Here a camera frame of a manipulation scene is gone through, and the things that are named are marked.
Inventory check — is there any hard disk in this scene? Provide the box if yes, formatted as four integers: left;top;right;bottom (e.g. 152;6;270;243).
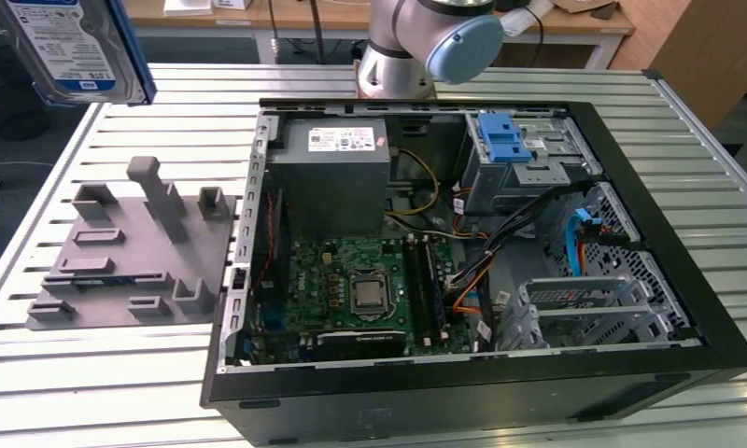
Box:
0;0;159;106

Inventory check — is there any grey power supply unit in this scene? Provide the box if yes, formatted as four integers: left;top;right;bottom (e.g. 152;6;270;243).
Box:
267;116;393;239

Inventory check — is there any green motherboard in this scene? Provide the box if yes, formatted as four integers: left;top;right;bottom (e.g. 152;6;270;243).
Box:
253;235;476;365

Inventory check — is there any silver CPU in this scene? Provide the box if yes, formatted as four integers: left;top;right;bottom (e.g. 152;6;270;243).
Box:
353;282;385;309

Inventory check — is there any black RAM slot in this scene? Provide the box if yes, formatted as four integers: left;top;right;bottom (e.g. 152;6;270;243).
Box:
413;236;435;338
421;236;443;335
403;236;426;340

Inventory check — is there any metal socket cover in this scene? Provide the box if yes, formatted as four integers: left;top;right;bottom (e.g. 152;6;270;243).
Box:
346;274;393;318

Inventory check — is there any grey metal drive cage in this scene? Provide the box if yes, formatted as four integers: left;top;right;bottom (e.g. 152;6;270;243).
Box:
459;111;606;217

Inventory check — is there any black graphics card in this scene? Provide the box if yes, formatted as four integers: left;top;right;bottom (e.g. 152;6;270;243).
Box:
314;329;407;361

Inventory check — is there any blue plastic drive latch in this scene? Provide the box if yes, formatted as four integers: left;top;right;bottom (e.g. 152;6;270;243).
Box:
477;111;534;164

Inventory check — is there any grey parts rack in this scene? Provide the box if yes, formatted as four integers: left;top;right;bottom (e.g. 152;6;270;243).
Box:
23;156;246;335

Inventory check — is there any black PC case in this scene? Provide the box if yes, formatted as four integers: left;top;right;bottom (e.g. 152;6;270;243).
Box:
199;97;747;445

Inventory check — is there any white plastic device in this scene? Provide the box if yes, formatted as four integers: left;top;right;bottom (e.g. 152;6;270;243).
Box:
497;0;556;37

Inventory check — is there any white cardboard box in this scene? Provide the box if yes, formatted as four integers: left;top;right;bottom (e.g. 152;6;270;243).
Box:
163;0;215;18

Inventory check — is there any brown cardboard piece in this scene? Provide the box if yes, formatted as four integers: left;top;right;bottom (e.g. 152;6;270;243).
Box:
552;0;618;21

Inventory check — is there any black bin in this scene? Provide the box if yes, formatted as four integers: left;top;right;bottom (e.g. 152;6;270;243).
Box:
0;35;55;141

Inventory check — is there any black cable bundle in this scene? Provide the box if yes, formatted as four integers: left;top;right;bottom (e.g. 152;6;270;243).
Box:
451;184;600;300

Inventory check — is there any orange wire bundle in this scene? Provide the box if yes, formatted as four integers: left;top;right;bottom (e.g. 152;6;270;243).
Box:
451;260;500;314

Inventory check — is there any blue data wire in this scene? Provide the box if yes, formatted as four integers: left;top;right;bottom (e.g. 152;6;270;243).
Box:
570;208;601;282

